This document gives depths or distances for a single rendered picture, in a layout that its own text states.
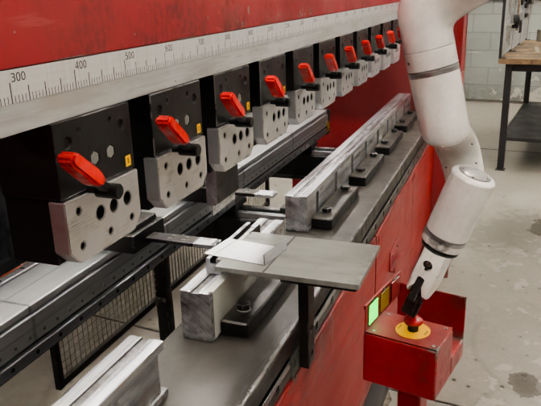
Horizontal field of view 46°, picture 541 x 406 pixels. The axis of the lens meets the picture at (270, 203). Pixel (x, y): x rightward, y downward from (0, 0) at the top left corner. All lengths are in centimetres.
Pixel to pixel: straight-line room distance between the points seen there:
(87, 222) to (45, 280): 47
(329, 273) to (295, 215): 54
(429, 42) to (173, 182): 51
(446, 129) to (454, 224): 18
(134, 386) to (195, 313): 24
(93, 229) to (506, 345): 240
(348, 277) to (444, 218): 24
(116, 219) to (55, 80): 19
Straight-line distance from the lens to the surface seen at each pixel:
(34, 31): 70
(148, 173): 91
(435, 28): 117
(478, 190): 122
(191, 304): 116
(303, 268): 114
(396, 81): 327
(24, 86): 69
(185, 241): 127
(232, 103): 103
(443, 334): 140
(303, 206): 163
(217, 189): 116
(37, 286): 121
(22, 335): 114
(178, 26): 95
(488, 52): 876
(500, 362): 285
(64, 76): 74
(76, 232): 76
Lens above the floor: 147
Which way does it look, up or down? 18 degrees down
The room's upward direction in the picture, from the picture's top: 2 degrees counter-clockwise
